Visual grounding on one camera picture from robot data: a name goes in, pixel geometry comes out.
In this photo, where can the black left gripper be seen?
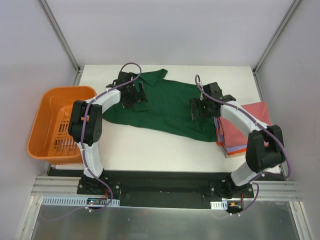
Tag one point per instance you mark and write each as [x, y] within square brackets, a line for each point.
[136, 94]

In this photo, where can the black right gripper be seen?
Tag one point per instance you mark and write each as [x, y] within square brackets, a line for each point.
[194, 108]

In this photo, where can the dark green t shirt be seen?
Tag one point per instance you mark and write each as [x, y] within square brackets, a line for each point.
[167, 109]

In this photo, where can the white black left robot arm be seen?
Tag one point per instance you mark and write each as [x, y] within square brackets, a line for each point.
[86, 121]

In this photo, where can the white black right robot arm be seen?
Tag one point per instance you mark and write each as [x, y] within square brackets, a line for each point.
[265, 145]

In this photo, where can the orange folded t shirt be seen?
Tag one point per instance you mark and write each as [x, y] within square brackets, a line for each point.
[232, 150]

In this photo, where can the pink folded t shirt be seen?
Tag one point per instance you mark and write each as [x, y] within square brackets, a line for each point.
[238, 121]

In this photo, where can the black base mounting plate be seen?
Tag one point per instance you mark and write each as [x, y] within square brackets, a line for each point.
[159, 189]

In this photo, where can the orange plastic basket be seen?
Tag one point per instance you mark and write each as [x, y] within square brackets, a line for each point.
[49, 139]

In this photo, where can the white slotted cable duct right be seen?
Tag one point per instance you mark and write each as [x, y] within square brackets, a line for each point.
[226, 204]

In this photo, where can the white slotted cable duct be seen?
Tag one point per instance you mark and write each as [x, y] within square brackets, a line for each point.
[226, 204]
[73, 201]

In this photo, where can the left aluminium frame post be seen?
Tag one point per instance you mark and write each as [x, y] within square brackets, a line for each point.
[59, 35]

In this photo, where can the aluminium frame post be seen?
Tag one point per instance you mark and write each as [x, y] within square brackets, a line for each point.
[59, 35]
[293, 7]

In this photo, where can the aluminium rail right side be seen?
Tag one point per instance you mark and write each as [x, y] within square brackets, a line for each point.
[286, 191]

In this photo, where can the aluminium rail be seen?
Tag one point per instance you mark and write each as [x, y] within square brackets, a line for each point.
[55, 186]
[286, 191]

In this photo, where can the aluminium rail left side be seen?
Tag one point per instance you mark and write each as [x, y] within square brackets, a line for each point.
[55, 186]

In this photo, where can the white slotted cable duct left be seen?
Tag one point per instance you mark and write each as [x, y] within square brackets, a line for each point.
[73, 201]

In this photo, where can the right aluminium frame post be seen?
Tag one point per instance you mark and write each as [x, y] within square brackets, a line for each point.
[293, 7]

